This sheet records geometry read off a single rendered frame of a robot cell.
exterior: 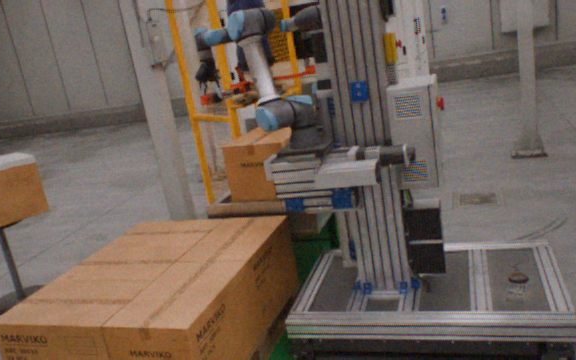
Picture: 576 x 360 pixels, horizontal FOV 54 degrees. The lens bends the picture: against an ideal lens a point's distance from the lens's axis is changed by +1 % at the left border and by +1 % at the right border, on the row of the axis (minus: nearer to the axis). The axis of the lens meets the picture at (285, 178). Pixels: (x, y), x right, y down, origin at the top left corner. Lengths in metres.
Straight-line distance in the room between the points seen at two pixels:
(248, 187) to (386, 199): 1.00
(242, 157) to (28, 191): 1.58
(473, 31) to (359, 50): 9.23
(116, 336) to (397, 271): 1.34
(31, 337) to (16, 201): 1.62
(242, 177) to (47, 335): 1.40
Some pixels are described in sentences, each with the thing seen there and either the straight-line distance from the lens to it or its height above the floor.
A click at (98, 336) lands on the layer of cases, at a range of 2.49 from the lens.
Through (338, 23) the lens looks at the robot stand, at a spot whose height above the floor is 1.54.
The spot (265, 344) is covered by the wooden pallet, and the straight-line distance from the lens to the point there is 2.90.
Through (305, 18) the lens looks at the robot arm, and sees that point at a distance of 3.12.
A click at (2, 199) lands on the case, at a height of 0.79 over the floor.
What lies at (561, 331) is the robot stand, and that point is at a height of 0.19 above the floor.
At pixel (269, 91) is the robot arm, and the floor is 1.32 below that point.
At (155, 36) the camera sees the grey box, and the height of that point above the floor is 1.66.
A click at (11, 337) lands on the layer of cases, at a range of 2.81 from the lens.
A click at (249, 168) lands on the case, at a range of 3.33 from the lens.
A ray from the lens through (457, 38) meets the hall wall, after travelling 11.75.
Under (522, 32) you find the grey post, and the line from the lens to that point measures 5.70.
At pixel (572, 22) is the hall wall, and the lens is 11.91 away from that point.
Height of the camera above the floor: 1.57
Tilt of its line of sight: 15 degrees down
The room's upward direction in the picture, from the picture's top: 10 degrees counter-clockwise
